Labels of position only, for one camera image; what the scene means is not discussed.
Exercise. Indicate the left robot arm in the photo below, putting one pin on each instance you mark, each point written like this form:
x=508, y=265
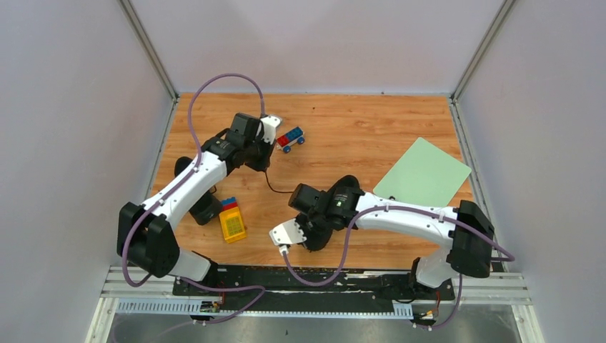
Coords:
x=146, y=232

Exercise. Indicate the white cable duct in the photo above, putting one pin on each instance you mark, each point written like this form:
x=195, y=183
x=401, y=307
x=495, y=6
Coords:
x=201, y=308

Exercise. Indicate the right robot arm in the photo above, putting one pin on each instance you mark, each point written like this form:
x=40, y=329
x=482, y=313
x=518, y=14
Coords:
x=464, y=233

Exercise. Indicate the green clipboard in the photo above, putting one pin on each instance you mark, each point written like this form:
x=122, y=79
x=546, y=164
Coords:
x=424, y=175

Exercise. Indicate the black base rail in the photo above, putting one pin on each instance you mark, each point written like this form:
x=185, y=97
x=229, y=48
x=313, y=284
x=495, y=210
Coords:
x=353, y=290

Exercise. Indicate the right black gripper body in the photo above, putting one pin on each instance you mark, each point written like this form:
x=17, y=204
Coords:
x=312, y=228

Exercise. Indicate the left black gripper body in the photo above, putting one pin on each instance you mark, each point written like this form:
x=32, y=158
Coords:
x=258, y=152

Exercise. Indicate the toy brick car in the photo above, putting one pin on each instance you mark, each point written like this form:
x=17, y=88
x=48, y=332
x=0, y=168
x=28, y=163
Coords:
x=292, y=137

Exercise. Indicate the black sneaker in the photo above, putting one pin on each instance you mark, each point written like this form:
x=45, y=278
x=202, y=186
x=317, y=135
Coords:
x=339, y=202

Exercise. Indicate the yellow toy block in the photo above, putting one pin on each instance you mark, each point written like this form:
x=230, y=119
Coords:
x=231, y=221

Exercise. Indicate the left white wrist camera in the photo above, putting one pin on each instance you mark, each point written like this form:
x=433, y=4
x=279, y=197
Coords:
x=270, y=125

